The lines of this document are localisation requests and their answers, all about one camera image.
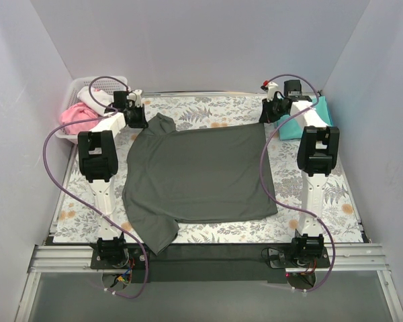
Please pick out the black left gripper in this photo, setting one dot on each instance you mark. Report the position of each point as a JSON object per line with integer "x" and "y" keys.
{"x": 136, "y": 118}

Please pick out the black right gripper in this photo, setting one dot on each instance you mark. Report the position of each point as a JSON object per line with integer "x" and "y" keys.
{"x": 270, "y": 112}

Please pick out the dark grey t-shirt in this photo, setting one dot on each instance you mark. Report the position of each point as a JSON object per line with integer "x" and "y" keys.
{"x": 213, "y": 175}

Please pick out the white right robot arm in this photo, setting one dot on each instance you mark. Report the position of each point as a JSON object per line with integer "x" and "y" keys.
{"x": 317, "y": 157}

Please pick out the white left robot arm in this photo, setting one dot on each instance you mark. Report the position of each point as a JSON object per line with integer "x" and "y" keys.
{"x": 98, "y": 162}

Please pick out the folded teal t-shirt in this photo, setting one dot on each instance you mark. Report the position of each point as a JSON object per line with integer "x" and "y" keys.
{"x": 322, "y": 117}

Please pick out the white plastic laundry basket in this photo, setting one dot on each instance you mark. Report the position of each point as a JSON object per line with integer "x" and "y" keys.
{"x": 106, "y": 84}

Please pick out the white crumpled t-shirt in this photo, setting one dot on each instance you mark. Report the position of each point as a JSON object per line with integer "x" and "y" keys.
{"x": 96, "y": 99}

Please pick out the pink crumpled t-shirt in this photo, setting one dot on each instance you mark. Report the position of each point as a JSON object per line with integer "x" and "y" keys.
{"x": 77, "y": 112}

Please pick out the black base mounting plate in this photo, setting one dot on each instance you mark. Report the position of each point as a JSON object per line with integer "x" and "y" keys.
{"x": 227, "y": 262}

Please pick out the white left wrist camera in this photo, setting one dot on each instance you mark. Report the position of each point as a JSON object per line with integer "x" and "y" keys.
{"x": 135, "y": 97}

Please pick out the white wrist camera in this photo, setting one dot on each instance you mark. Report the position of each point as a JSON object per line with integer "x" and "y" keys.
{"x": 270, "y": 88}
{"x": 135, "y": 97}

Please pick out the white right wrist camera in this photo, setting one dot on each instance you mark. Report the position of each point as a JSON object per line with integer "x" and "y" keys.
{"x": 270, "y": 88}

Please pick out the aluminium frame rail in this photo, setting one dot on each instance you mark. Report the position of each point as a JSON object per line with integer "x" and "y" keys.
{"x": 205, "y": 282}

